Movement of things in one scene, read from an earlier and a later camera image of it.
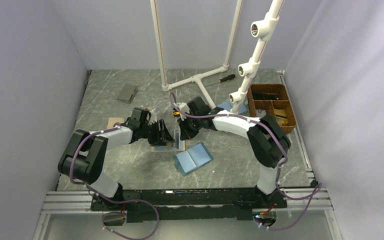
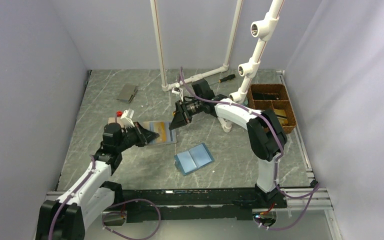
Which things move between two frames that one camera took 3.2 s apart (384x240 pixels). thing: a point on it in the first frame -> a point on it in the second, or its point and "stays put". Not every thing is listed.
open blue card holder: [196, 157] stays put
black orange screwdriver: [226, 78] stays put
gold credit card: [280, 116] stays put
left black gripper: [162, 136] -> [146, 136]
